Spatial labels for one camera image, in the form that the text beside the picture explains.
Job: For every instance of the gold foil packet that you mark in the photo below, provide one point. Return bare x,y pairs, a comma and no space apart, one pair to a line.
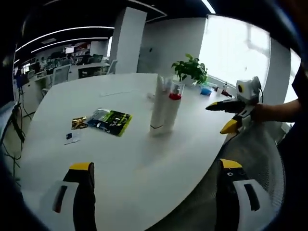
79,122

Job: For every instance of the potted green plant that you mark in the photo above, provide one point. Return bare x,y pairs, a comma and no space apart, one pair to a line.
191,69

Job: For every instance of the small clear packet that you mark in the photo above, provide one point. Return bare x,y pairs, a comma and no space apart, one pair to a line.
72,137

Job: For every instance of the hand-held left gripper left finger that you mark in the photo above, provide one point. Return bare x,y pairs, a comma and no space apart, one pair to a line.
81,204

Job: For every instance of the white office chair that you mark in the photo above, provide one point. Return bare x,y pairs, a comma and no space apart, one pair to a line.
112,67
61,73

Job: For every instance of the white skincare bottle red collar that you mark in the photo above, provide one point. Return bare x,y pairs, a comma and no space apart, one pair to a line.
173,113

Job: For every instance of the white skincare tube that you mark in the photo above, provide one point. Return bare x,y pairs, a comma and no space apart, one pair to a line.
157,113

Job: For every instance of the blue box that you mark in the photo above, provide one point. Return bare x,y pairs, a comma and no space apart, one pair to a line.
206,91

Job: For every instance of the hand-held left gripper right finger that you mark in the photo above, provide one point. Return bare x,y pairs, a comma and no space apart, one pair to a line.
231,204

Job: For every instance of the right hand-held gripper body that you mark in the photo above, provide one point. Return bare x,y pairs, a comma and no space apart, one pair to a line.
249,89

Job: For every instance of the person's torso in black shirt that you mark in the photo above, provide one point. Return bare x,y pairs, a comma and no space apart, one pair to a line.
300,101

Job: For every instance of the green sachet packet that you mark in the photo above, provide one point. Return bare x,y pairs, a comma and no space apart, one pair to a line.
110,121

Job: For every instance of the grey mesh office chair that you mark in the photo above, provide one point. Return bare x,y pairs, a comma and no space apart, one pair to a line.
255,149

